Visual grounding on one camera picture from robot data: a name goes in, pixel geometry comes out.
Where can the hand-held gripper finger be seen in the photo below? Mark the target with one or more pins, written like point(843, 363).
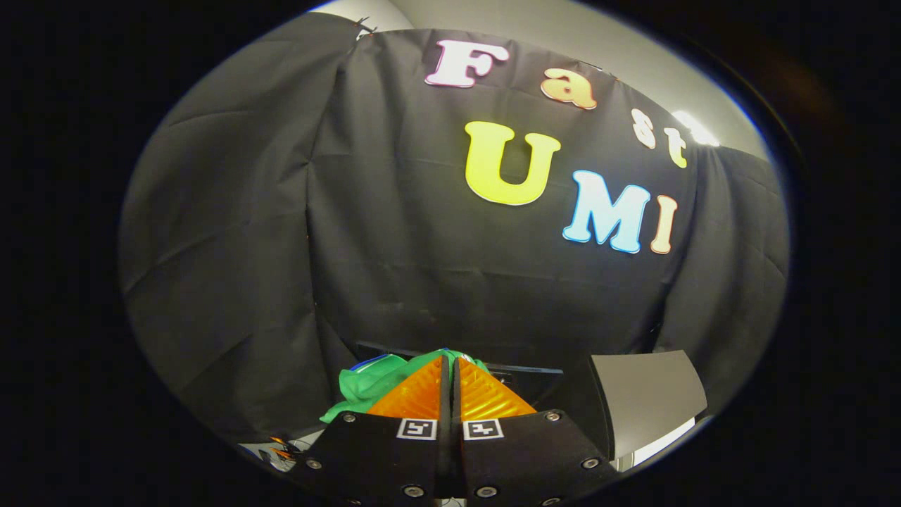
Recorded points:
point(457, 465)
point(444, 465)

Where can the green polo shirt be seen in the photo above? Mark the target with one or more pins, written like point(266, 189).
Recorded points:
point(366, 387)

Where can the grey cabinet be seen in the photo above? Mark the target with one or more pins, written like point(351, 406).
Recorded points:
point(647, 394)

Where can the black backdrop cloth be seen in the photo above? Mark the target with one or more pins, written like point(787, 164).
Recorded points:
point(394, 246)

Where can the small ceiling light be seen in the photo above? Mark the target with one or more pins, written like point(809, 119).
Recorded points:
point(695, 128)

